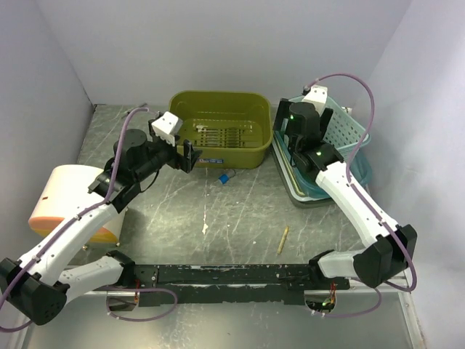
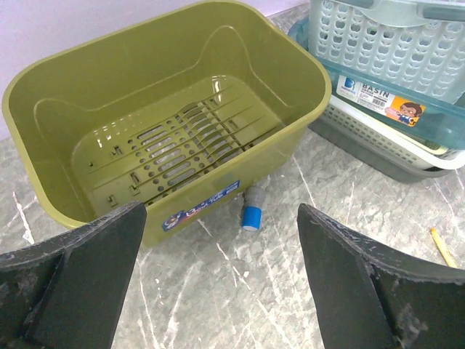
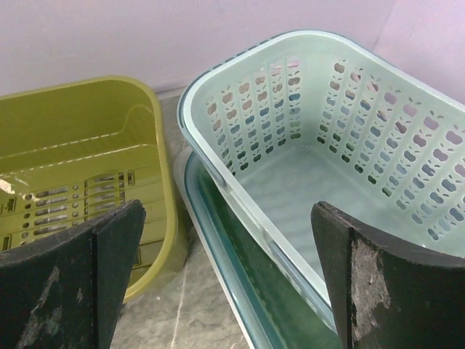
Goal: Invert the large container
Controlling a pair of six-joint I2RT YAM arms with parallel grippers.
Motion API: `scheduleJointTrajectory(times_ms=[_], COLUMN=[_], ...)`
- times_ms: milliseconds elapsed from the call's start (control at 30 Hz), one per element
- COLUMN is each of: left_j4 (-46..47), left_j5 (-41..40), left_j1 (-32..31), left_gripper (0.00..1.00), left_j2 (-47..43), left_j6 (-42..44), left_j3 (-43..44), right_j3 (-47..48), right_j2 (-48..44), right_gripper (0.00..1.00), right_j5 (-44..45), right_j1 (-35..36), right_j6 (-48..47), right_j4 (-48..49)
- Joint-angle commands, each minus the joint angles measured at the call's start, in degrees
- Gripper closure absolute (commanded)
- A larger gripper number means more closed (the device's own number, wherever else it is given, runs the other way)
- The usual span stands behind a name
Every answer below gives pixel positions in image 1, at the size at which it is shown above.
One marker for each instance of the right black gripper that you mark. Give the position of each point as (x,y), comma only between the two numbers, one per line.
(282,113)

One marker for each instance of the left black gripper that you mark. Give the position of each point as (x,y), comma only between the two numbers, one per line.
(185,162)

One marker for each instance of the teal perforated plastic basket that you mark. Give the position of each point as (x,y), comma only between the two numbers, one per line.
(343,132)

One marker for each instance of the olive green plastic tub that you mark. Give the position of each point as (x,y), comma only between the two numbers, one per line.
(233,130)

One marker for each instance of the blue transparent plastic tub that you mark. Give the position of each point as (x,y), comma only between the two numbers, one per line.
(312,189)

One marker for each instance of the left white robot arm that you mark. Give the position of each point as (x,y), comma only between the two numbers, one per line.
(39,284)

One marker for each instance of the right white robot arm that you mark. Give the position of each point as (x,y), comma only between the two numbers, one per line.
(388,246)

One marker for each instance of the small blue grey cap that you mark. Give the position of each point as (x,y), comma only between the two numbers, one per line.
(226,176)

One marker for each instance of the white perforated plastic tray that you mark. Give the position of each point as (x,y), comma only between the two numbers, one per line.
(290,174)

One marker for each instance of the short wooden stick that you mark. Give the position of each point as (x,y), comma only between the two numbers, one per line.
(283,240)

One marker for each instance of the cream cylindrical appliance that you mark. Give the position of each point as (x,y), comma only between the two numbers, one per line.
(64,195)

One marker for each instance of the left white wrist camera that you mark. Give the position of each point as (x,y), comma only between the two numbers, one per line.
(166,127)

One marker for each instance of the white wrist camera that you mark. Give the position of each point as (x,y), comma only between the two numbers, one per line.
(166,127)
(317,96)

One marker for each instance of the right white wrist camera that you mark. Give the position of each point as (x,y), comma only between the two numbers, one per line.
(317,96)

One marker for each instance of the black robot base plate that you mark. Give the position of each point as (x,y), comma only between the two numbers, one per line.
(215,284)

